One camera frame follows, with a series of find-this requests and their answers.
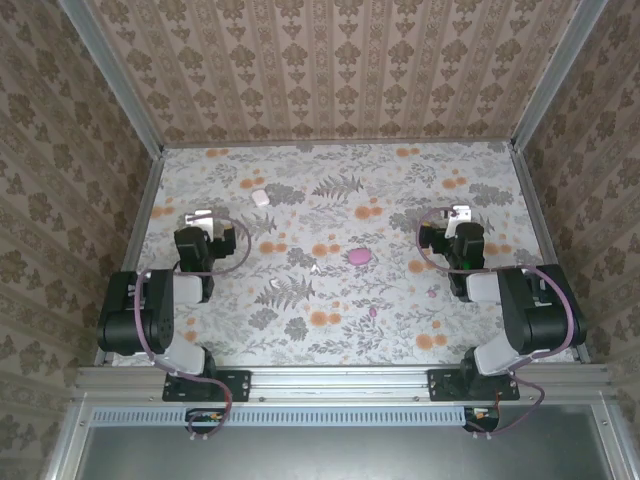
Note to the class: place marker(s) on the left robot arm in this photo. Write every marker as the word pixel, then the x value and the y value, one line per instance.
pixel 125 320

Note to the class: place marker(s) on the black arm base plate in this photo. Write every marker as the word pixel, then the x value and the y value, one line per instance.
pixel 442 385
pixel 235 385

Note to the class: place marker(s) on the grey metal panel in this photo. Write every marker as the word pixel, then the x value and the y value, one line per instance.
pixel 350 455

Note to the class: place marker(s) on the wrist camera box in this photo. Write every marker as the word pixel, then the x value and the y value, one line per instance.
pixel 462 212
pixel 197 217

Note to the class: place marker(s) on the aluminium table side rail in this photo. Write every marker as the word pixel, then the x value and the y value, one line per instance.
pixel 540 225
pixel 133 250

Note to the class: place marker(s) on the white earbud charging case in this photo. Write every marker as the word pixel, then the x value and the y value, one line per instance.
pixel 260 197

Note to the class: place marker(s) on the aluminium frame post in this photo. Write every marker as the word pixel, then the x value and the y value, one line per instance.
pixel 555 75
pixel 114 75

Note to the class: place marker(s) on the aluminium mounting rail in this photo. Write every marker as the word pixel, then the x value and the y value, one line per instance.
pixel 340 382

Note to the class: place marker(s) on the aluminium table end rail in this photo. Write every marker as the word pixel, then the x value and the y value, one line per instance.
pixel 340 143

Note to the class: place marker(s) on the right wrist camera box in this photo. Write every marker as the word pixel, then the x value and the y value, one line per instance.
pixel 462 212

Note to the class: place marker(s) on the pink earbud charging case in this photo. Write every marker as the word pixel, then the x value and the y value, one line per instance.
pixel 360 257

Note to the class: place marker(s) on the aluminium frame bar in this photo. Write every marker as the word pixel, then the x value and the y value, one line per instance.
pixel 615 440
pixel 67 445

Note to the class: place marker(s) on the black connector board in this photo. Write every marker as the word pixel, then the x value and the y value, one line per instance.
pixel 205 420
pixel 482 420

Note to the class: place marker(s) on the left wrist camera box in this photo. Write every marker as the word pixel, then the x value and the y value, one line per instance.
pixel 197 217

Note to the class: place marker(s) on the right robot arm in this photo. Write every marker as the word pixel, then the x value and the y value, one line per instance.
pixel 540 325

